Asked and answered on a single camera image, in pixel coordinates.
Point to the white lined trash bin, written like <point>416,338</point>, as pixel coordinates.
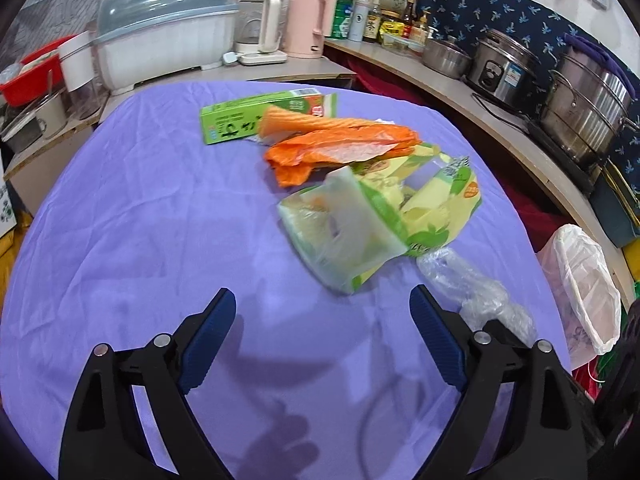
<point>589,304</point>

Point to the dish rack with grey lid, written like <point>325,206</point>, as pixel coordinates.
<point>139,40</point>

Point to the green wasabi box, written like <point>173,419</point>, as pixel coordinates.
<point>240,118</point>

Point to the black induction cooker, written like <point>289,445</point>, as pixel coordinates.
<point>583,176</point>

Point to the green white can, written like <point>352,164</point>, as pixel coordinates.
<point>342,19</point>

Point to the white power plug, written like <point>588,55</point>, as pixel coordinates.
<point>230,58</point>

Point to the clear plastic wrap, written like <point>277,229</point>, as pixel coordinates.
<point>480,299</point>

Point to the purple cloth on steamer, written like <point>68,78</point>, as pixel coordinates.
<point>599,61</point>

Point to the orange plastic bag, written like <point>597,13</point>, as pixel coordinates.
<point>293,160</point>

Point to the small steel pot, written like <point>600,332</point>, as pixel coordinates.
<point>445,58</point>

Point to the green yellow snack bag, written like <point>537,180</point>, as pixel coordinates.
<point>361,216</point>

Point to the pink electric kettle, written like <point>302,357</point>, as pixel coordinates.
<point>307,23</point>

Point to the red plastic basket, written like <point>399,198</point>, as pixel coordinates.
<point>43,72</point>

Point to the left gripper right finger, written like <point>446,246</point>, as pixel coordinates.
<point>517,416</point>

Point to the white bottle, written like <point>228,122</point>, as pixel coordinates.
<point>359,20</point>

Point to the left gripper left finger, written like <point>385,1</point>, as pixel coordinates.
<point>103,436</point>

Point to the white canister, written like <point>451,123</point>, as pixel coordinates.
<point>78,73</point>

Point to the dark soy sauce bottle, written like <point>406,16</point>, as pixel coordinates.
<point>373,22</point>

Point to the yellow seasoning packet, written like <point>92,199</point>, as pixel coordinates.
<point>391,28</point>

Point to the orange waffle dishcloth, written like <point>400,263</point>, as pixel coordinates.
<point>277,121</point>

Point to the purple tablecloth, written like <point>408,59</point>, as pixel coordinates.
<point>141,229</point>

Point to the large steel steamer pot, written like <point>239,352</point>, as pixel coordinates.
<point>587,107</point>

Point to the white glass kettle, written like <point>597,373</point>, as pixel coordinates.
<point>257,34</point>

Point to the steel rice cooker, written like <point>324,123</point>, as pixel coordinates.
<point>503,70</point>

